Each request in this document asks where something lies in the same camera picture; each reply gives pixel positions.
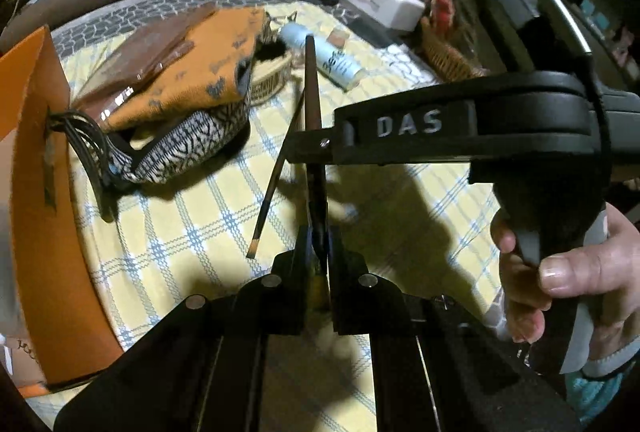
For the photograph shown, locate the white spray bottle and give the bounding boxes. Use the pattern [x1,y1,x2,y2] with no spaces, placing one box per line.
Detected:
[279,22,367,92]

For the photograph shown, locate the white tissue box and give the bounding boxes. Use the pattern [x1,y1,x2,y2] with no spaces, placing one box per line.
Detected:
[346,0,425,32]

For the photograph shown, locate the small brown square packet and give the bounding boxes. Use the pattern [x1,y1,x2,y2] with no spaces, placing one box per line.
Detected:
[326,28,349,49]

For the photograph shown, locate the grey pebble pattern blanket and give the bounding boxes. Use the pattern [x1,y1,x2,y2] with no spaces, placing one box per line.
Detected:
[49,0,362,60]

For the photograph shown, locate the orange felt pouch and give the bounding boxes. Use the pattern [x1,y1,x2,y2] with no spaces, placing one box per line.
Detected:
[103,7,269,132]

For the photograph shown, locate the gold hair clip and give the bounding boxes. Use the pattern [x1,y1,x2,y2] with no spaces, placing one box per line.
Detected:
[267,10,297,32]

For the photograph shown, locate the yellow plaid cloth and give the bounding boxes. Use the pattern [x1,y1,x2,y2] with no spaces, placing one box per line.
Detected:
[70,71,499,431]

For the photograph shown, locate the black white patterned headband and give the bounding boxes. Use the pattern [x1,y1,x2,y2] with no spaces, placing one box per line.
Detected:
[101,76,252,190]

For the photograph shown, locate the wicker basket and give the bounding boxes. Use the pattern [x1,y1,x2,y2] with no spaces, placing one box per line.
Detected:
[420,17,485,83]

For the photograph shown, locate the right hand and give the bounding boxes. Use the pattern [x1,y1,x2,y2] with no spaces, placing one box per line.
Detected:
[490,204,639,360]

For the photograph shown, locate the orange cardboard box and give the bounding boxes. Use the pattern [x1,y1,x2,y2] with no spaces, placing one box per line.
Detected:
[1,26,122,391]

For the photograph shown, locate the beige spiral hair brush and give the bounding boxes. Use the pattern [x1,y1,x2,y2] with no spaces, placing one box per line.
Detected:
[250,40,292,106]

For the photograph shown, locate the brown wrapped notebook upper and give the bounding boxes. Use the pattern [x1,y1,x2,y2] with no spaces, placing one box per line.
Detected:
[72,4,216,112]

